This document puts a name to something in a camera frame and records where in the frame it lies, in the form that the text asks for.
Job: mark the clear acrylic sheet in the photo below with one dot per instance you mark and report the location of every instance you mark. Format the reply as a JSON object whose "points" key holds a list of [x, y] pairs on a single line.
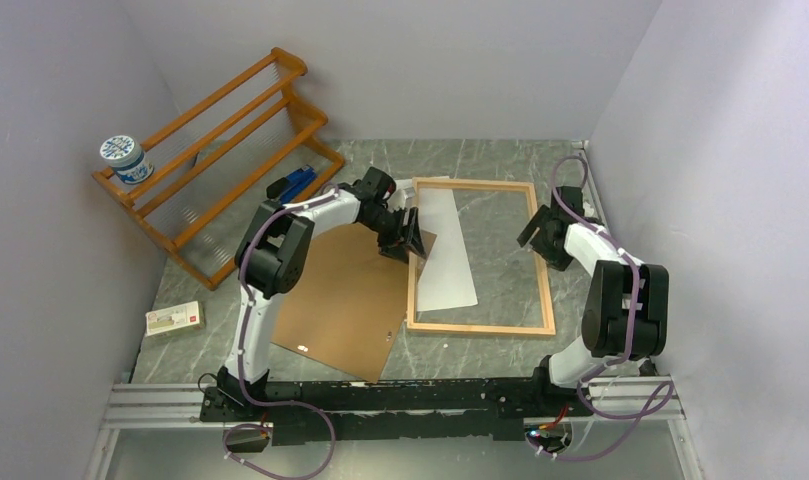
{"points": [[504, 273]]}

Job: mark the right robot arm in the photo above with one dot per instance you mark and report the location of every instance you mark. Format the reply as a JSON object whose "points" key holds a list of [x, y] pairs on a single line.
{"points": [[625, 317]]}

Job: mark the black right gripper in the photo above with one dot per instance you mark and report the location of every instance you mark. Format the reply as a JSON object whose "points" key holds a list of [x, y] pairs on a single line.
{"points": [[559, 260]]}

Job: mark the orange wooden rack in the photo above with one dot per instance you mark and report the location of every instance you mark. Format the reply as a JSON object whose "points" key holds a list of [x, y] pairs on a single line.
{"points": [[214, 162]]}

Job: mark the blue stapler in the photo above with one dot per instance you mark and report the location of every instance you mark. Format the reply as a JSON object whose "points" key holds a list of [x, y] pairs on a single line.
{"points": [[287, 188]]}

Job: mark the black base bar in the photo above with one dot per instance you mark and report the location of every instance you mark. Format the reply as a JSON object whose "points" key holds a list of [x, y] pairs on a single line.
{"points": [[501, 408]]}

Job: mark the brown backing board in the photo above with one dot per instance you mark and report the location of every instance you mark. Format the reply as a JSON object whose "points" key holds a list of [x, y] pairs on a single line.
{"points": [[348, 305]]}

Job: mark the blue white jar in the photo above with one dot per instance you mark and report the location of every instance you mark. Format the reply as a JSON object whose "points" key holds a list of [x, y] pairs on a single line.
{"points": [[127, 159]]}

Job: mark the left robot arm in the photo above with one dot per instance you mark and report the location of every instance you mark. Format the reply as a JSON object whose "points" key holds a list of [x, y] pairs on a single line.
{"points": [[272, 255]]}

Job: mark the light wooden picture frame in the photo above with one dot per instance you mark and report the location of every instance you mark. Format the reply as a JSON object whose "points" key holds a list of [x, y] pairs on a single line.
{"points": [[548, 327]]}

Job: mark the small white red box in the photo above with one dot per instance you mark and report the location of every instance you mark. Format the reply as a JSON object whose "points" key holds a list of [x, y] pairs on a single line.
{"points": [[173, 320]]}

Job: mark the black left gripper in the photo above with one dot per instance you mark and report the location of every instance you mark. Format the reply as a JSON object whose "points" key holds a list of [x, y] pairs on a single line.
{"points": [[408, 236]]}

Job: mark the white photo paper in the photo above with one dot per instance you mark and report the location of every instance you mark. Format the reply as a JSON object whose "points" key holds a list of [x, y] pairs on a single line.
{"points": [[445, 281]]}

